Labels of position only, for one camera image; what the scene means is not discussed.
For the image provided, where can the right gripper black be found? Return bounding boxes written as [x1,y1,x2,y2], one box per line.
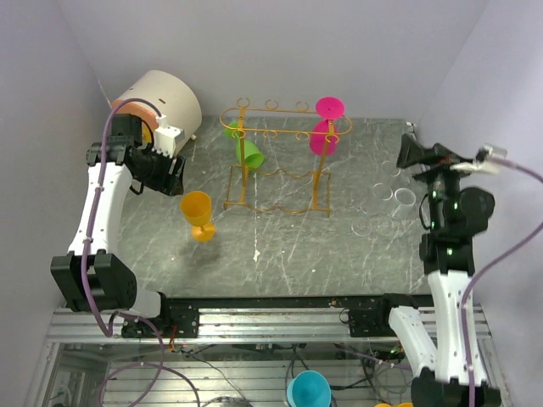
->
[396,133,478,230]

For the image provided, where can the orange plastic wine glass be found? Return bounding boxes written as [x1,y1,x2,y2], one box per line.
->
[180,191,216,243]

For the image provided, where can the pink plastic wine glass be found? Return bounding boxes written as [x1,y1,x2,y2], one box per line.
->
[309,96,345,156]

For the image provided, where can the green plastic wine glass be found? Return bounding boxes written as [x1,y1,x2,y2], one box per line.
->
[225,121,264,170]

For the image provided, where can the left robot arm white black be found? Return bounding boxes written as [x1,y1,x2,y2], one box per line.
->
[50,114,186,337]

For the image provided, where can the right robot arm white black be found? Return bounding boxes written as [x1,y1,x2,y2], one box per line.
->
[345,134,507,406]

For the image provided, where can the white cylindrical bread box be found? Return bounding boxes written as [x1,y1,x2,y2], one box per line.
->
[112,70,202,155]

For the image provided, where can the orange cup below table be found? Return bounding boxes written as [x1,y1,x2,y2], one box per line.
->
[374,402,414,407]

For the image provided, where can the teal plastic cup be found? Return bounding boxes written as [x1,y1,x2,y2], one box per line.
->
[286,370,332,407]

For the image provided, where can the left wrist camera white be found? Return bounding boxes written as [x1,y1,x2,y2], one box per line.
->
[153,115,185,158]

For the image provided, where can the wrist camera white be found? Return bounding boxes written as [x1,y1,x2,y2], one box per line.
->
[153,115,185,158]
[450,144,507,175]

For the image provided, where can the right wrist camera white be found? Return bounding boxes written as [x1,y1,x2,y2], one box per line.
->
[450,144,507,175]

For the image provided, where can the gold wire wine glass rack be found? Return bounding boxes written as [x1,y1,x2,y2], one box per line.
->
[219,98,353,216]

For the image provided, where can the aluminium rail frame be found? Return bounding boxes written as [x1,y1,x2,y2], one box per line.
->
[46,307,489,344]

